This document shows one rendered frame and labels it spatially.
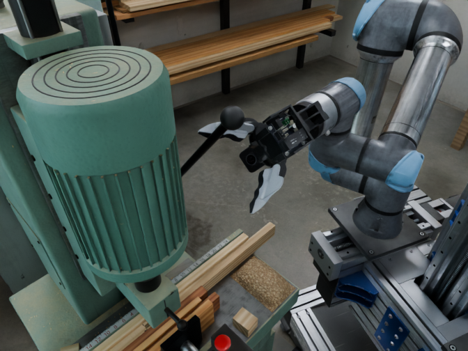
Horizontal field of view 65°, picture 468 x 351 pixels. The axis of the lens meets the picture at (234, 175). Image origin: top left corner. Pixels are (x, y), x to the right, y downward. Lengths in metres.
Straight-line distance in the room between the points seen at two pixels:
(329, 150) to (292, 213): 1.63
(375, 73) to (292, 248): 1.37
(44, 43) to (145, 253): 0.31
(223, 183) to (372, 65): 1.72
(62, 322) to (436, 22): 1.15
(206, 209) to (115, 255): 1.84
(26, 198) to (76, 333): 0.44
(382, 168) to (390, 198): 0.38
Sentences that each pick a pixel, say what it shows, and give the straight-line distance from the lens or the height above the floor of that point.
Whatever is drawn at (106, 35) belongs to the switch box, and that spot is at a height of 1.44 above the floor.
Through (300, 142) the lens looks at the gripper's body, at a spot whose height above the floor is 1.35.
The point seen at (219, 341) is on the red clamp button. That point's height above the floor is 1.02.
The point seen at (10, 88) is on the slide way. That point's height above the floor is 1.44.
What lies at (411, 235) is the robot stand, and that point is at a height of 0.82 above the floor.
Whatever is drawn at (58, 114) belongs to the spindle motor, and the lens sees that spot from 0.42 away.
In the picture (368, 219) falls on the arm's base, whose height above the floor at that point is 0.87.
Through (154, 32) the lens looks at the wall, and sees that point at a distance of 3.14.
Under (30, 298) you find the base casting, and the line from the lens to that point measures 1.18.
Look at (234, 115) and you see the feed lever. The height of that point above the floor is 1.43.
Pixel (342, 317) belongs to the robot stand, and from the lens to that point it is 1.75.
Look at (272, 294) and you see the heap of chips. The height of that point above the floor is 0.92.
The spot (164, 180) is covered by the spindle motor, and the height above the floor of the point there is 1.37.
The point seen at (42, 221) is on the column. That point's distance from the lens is 0.78.
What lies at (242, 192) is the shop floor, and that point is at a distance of 2.49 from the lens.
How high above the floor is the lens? 1.69
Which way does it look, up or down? 40 degrees down
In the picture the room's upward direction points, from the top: straight up
